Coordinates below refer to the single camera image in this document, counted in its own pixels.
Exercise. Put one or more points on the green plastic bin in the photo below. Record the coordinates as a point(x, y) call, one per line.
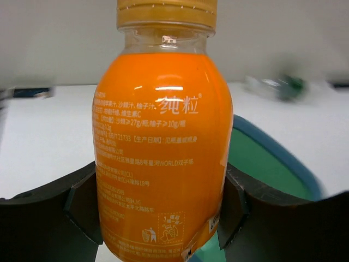
point(258, 155)

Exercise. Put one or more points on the orange juice bottle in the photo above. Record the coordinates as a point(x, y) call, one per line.
point(162, 119)

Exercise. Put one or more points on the green-label clear bottle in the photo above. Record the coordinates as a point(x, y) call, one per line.
point(284, 89)

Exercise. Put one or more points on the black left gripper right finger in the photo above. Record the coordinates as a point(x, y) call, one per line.
point(260, 223)

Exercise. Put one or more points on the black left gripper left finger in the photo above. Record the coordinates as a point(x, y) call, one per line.
point(58, 221)

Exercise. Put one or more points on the dark blue left sticker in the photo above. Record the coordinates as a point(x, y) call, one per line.
point(37, 92)

